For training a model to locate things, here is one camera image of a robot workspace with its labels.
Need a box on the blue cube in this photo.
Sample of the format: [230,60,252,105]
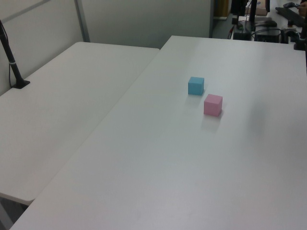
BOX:
[187,76,205,96]

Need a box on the white side table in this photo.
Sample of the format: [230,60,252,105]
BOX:
[0,41,161,205]

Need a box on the dark computer mouse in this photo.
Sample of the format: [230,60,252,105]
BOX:
[260,20,278,28]

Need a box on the black electronics box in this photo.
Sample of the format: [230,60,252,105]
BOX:
[254,28,282,44]

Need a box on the black camera pole with base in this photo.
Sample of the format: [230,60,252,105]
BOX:
[0,19,31,90]

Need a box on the black table clamp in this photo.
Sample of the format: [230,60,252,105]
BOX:
[293,25,307,51]

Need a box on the wooden cabinet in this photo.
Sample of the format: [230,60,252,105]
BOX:
[214,0,230,18]

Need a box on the grey metal partition post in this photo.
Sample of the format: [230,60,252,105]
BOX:
[74,0,91,44]

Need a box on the black monitor stand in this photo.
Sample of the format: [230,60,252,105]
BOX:
[248,0,259,27]

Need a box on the black keyboard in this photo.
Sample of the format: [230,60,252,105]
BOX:
[275,6,306,27]

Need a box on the pink cube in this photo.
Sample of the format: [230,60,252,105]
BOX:
[203,93,224,117]

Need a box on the small black box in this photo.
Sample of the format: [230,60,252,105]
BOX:
[233,32,250,41]

